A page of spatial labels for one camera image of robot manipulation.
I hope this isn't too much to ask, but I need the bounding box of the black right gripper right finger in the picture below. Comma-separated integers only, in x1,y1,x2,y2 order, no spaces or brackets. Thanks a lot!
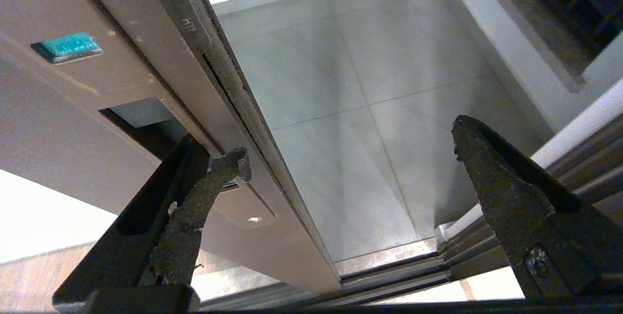
452,115,623,302

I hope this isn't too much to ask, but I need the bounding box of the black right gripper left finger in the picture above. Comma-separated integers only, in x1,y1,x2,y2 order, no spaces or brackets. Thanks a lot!
53,133,252,302

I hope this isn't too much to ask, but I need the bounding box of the recessed brown door handle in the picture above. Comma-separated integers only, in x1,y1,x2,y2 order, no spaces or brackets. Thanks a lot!
0,12,277,231

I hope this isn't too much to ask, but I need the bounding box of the brown framed sliding glass door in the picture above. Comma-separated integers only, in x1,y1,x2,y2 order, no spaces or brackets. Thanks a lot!
0,0,341,295

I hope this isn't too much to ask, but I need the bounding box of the dark brown door jamb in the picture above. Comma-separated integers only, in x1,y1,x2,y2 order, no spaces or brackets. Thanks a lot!
436,112,623,280

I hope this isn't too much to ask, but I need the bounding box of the short stone window sill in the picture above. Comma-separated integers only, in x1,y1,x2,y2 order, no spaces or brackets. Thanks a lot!
470,0,623,93

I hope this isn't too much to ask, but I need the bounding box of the teal lock indicator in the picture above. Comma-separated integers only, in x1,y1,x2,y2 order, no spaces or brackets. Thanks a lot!
32,32,104,65

